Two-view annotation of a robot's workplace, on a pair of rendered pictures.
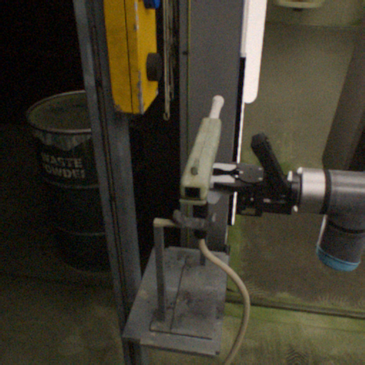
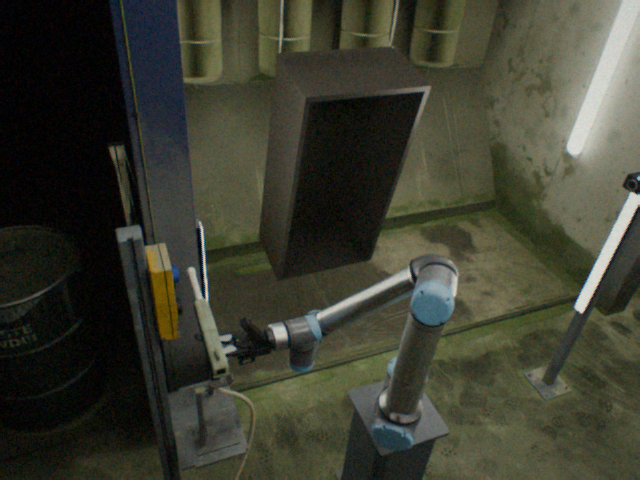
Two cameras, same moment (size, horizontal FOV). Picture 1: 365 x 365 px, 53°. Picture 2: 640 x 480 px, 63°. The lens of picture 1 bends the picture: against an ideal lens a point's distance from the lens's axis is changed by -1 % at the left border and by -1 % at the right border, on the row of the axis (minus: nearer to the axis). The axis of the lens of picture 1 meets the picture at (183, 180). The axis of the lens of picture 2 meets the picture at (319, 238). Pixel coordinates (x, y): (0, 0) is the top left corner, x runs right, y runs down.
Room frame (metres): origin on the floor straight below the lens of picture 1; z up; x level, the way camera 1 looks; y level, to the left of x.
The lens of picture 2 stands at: (-0.44, 0.34, 2.43)
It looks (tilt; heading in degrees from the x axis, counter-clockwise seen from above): 36 degrees down; 326
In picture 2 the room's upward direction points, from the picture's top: 5 degrees clockwise
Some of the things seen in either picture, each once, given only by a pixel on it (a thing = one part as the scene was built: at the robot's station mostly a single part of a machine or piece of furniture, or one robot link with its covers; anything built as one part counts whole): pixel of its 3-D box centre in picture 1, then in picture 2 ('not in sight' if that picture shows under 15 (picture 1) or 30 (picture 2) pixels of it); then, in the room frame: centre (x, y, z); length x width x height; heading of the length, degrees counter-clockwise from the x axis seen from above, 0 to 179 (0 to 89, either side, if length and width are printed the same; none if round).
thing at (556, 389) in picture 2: not in sight; (547, 382); (0.47, -1.99, 0.01); 0.20 x 0.20 x 0.01; 80
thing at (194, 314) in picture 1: (189, 244); (208, 389); (0.66, -0.01, 0.95); 0.26 x 0.15 x 0.32; 170
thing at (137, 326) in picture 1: (181, 293); (205, 421); (0.66, 0.01, 0.78); 0.31 x 0.23 x 0.01; 170
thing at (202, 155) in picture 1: (207, 165); (205, 332); (0.77, -0.06, 1.10); 0.49 x 0.05 x 0.23; 170
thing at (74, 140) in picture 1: (97, 182); (33, 332); (1.75, 0.48, 0.44); 0.59 x 0.58 x 0.89; 61
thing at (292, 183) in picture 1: (264, 189); (252, 344); (0.63, -0.16, 1.12); 0.12 x 0.08 x 0.09; 80
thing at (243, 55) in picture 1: (236, 147); (202, 286); (1.14, -0.18, 0.96); 0.06 x 0.02 x 0.63; 170
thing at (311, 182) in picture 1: (306, 189); (276, 336); (0.62, -0.25, 1.13); 0.10 x 0.05 x 0.09; 170
